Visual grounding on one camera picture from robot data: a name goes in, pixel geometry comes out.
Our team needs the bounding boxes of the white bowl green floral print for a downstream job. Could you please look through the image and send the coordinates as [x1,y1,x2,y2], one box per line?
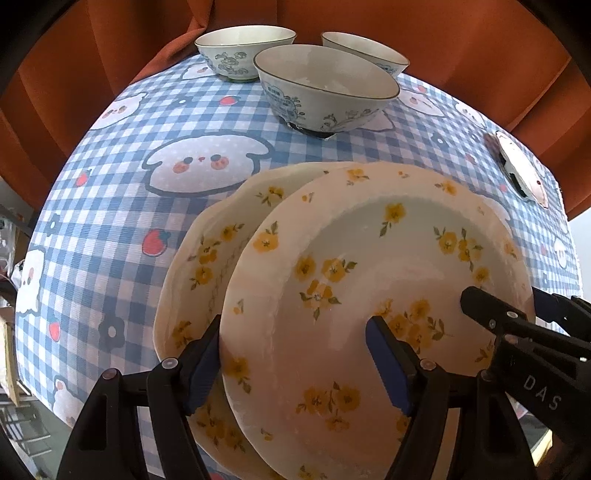
[194,25,297,84]

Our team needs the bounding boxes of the yellow floral plate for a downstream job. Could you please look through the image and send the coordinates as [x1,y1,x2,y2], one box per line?
[219,161,536,480]
[153,161,356,480]

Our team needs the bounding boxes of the white plate red figure print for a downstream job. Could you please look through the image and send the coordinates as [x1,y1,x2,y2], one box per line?
[495,130,549,209]

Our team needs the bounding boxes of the orange curtain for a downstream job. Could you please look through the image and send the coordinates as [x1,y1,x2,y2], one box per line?
[0,0,591,222]

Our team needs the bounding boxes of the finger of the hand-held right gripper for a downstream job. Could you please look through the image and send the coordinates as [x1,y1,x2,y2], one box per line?
[460,286,532,340]
[531,287,591,344]

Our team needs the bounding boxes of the blue checked cartoon tablecloth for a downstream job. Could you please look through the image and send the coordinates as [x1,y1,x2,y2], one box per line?
[14,51,583,480]

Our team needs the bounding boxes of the white bowl blue floral print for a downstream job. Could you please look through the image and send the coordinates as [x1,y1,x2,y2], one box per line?
[321,31,411,78]
[252,44,400,140]

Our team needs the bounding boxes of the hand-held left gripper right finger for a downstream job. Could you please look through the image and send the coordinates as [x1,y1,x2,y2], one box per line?
[365,316,543,480]

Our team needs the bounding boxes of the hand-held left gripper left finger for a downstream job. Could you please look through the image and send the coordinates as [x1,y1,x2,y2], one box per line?
[58,315,222,480]

